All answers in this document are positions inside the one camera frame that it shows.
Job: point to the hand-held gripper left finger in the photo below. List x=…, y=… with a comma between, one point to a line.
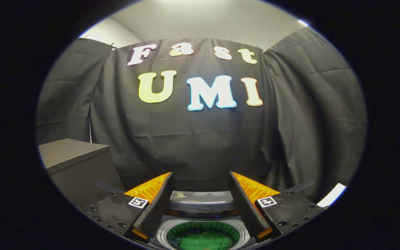
x=156, y=208

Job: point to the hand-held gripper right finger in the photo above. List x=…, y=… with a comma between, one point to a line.
x=245, y=208

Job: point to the grey washing machine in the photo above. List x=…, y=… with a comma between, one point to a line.
x=246, y=238

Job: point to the green polo shirt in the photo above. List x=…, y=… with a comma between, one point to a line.
x=203, y=241

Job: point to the black backdrop cloth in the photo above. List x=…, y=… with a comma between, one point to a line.
x=203, y=139

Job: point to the white side table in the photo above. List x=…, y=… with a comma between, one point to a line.
x=332, y=195

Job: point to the dark cabinet with beige door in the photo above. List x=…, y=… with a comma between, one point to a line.
x=71, y=156

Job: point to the ceiling light panel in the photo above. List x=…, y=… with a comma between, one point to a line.
x=302, y=23

